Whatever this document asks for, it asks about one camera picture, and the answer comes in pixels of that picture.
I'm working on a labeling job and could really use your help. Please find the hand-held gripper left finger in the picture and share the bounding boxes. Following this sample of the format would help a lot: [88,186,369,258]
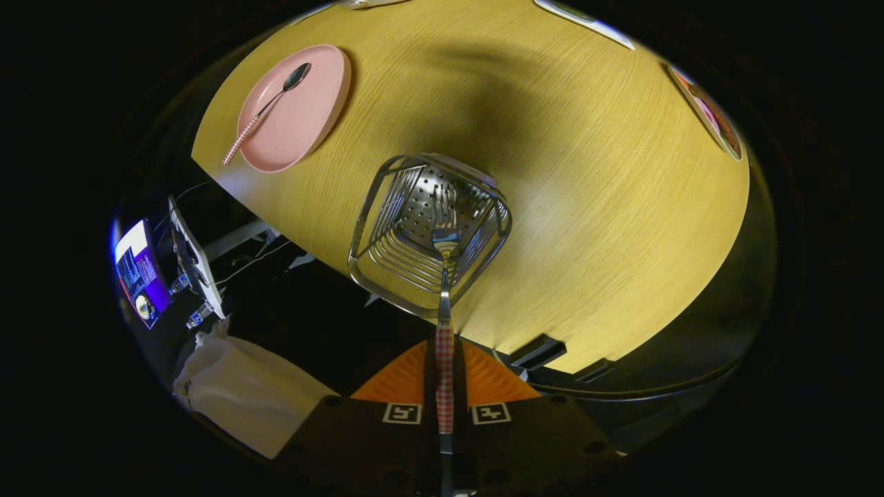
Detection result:
[273,338,439,497]

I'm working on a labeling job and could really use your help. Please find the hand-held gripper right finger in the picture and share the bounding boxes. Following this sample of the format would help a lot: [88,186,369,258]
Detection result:
[453,338,624,497]

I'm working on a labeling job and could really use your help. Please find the fork with red checked handle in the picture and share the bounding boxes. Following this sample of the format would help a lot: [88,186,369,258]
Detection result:
[431,224,462,497]

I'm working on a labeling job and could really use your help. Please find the spoon with red checked handle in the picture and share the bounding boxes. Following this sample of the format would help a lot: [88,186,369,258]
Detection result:
[222,62,312,166]

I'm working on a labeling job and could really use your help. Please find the white cloth bag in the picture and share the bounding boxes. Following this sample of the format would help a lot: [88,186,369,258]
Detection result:
[173,319,339,460]

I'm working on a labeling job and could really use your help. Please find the white framed device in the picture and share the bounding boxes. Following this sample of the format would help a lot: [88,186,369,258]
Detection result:
[168,195,226,320]

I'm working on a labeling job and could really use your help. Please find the pink round plate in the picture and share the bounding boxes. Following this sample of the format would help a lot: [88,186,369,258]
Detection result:
[237,44,352,174]

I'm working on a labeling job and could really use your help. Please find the red meat pieces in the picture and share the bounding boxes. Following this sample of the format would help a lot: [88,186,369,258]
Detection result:
[691,88,741,151]

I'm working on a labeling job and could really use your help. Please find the white plate with meat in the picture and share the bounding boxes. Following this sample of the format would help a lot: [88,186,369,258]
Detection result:
[666,64,744,162]

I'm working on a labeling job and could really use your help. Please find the white square coaster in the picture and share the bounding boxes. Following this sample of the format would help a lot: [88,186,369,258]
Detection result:
[534,0,636,51]

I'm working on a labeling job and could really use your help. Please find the metal wire basket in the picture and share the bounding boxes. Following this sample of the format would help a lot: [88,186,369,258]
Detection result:
[347,153,513,320]

